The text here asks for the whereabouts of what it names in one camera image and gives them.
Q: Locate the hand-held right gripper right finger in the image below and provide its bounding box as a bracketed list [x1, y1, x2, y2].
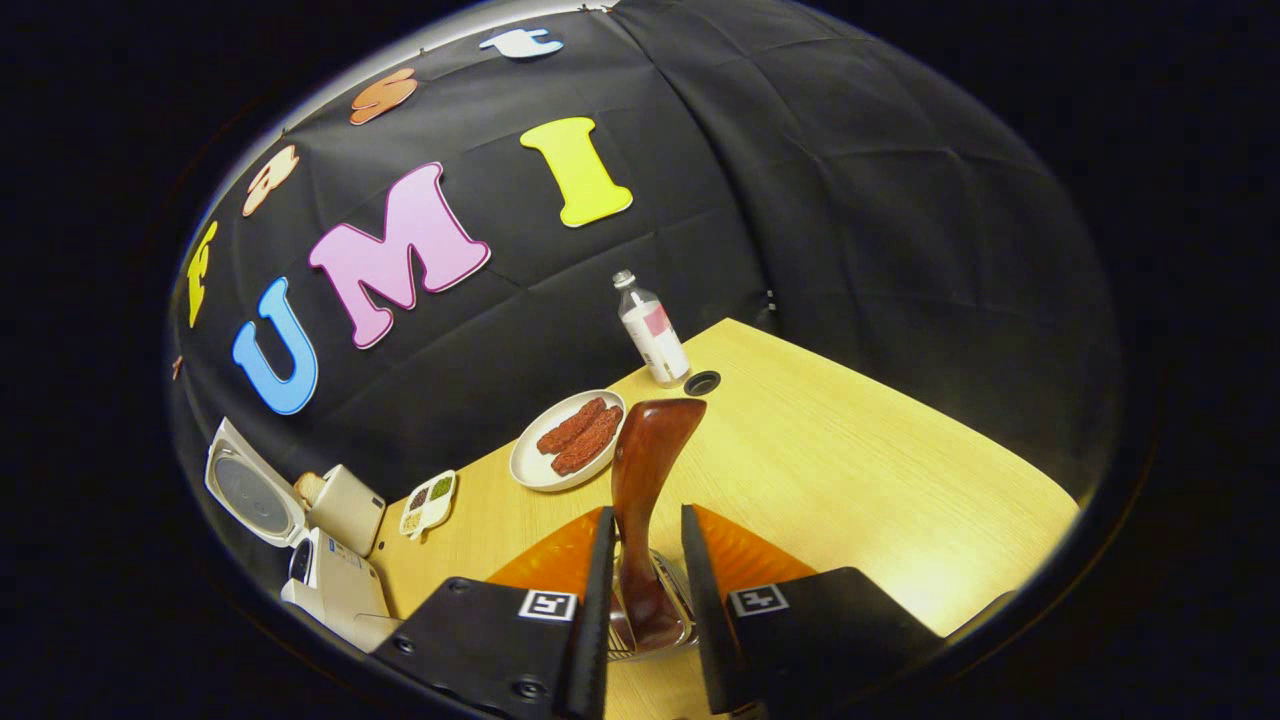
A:
[681, 503, 946, 716]

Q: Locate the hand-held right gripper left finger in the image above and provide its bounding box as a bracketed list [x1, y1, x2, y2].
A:
[368, 505, 617, 720]

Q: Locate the metal wire chopstick holder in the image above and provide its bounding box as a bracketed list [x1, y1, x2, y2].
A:
[605, 545, 701, 663]

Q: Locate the brown wooden spoon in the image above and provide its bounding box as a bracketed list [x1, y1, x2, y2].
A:
[610, 398, 708, 653]

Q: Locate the white rice cooker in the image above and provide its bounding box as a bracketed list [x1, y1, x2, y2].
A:
[204, 417, 401, 653]

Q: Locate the white round plate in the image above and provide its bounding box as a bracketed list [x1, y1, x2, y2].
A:
[509, 389, 627, 493]

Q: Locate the red meat piece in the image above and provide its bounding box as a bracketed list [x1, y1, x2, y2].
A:
[536, 397, 608, 456]
[550, 405, 625, 477]

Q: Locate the white divided bean dish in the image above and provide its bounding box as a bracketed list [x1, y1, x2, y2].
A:
[399, 469, 458, 541]

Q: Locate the white toaster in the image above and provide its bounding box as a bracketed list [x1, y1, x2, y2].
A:
[305, 464, 387, 558]

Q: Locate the small bottle with pink label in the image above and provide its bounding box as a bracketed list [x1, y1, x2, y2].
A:
[612, 269, 692, 389]

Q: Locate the black backdrop cloth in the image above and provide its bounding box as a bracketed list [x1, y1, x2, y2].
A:
[165, 0, 1126, 601]

